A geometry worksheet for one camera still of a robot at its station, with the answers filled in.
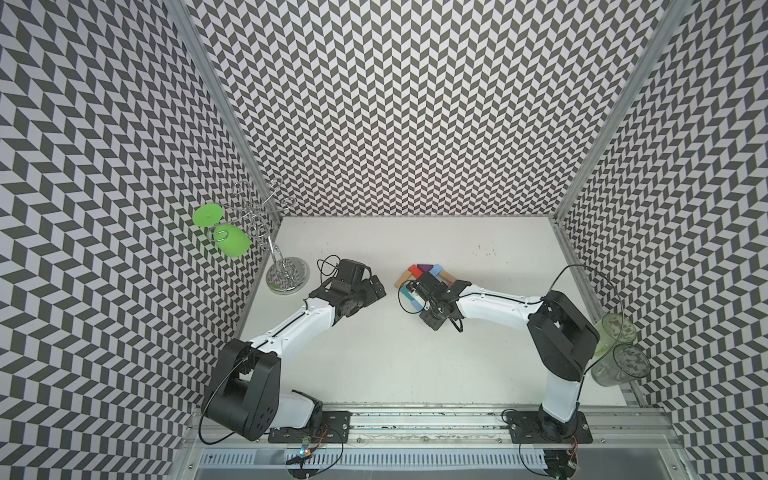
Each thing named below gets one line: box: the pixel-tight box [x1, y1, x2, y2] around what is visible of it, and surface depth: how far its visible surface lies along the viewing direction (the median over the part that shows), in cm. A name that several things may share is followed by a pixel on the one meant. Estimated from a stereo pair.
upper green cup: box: [192, 203, 223, 227], surface depth 78 cm
